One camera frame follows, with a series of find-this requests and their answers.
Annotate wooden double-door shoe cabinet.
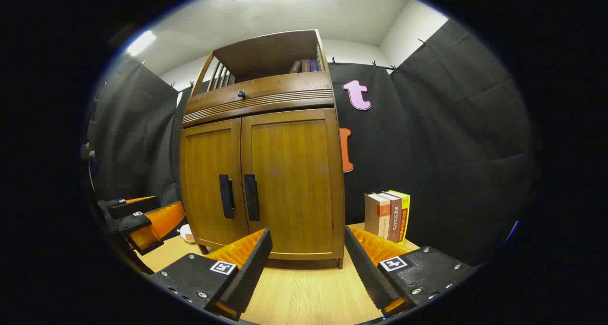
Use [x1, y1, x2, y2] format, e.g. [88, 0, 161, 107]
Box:
[179, 29, 346, 269]

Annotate wooden cabinet drawer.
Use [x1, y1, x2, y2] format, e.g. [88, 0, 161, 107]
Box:
[183, 72, 335, 128]

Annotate tan book with orange band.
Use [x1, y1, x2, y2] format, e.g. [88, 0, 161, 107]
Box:
[364, 193, 391, 240]

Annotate black door handle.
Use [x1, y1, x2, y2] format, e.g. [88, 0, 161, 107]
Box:
[244, 174, 261, 222]
[219, 174, 236, 219]

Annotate small ceiling light panel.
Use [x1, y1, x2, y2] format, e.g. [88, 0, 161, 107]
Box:
[126, 30, 156, 57]

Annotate wooden cabinet door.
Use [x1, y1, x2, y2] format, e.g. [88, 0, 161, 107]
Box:
[180, 118, 250, 252]
[240, 107, 345, 262]

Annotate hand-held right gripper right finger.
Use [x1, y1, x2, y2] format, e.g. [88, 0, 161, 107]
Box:
[344, 224, 478, 318]

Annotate brown-red book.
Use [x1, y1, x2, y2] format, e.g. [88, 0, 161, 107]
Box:
[375, 192, 402, 243]

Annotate black backdrop cloth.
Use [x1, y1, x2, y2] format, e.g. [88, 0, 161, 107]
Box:
[88, 19, 535, 268]

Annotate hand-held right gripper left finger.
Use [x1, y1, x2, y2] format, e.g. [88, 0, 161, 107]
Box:
[151, 228, 274, 322]

